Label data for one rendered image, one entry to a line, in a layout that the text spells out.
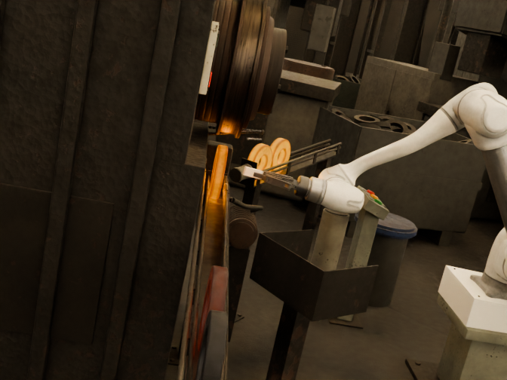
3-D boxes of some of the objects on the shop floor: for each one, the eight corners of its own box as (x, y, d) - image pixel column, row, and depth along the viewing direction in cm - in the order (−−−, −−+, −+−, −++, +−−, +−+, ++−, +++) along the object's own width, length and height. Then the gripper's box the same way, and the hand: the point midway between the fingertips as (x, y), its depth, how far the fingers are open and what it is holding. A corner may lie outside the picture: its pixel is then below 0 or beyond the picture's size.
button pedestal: (330, 326, 309) (363, 198, 293) (322, 303, 332) (352, 184, 317) (364, 332, 311) (398, 205, 295) (354, 308, 334) (385, 190, 318)
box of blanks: (333, 236, 442) (361, 121, 423) (288, 197, 517) (311, 97, 498) (462, 249, 478) (495, 142, 458) (404, 209, 553) (428, 117, 533)
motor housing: (201, 341, 270) (227, 216, 257) (203, 317, 291) (227, 200, 278) (234, 346, 272) (261, 222, 258) (232, 322, 293) (258, 205, 279)
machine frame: (-112, 423, 188) (-56, -286, 144) (6, 274, 292) (59, -165, 248) (149, 461, 196) (278, -204, 152) (173, 301, 300) (253, -120, 256)
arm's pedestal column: (492, 375, 294) (513, 311, 286) (535, 432, 256) (560, 359, 248) (404, 362, 289) (423, 296, 282) (434, 417, 251) (458, 343, 243)
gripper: (306, 202, 239) (241, 185, 236) (302, 192, 251) (240, 176, 248) (312, 182, 237) (247, 164, 234) (308, 173, 249) (246, 156, 246)
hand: (253, 173), depth 242 cm, fingers closed
